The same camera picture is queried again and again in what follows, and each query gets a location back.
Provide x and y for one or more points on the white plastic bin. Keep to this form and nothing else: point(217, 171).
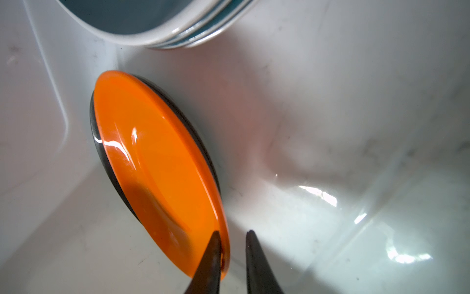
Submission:
point(339, 130)

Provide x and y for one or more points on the orange plate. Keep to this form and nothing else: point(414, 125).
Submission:
point(161, 170)

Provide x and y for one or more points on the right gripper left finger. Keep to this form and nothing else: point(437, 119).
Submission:
point(208, 274)

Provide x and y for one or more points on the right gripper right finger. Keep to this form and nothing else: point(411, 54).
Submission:
point(260, 277)

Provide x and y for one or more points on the white plate green red rim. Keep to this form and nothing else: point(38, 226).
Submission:
point(137, 23)

